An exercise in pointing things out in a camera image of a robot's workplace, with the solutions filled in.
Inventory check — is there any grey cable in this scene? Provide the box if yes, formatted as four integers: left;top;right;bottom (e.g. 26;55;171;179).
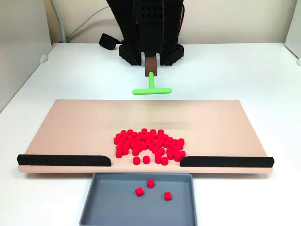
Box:
50;0;68;43

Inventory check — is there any white partition panel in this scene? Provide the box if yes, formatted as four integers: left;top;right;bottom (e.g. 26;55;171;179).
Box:
0;0;53;113
285;0;301;59

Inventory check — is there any black foam rail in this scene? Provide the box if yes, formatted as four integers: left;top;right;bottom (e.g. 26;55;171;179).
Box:
16;154;111;167
180;155;275;168

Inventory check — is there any green T pusher brown block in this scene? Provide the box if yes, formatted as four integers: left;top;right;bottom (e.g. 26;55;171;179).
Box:
132;55;173;96

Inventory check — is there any beige board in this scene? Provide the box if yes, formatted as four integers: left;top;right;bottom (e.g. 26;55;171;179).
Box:
17;100;275;175

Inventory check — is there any heap of red granules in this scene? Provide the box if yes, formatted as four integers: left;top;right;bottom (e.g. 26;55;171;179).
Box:
113;128;187;163

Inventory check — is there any black strap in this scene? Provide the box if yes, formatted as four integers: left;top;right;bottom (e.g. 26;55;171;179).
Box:
98;32;118;51

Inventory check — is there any grey tray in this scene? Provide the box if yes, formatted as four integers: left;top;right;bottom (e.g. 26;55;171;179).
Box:
79;173;198;226

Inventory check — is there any red white black servo cable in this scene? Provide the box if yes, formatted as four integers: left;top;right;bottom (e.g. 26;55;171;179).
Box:
179;4;186;32

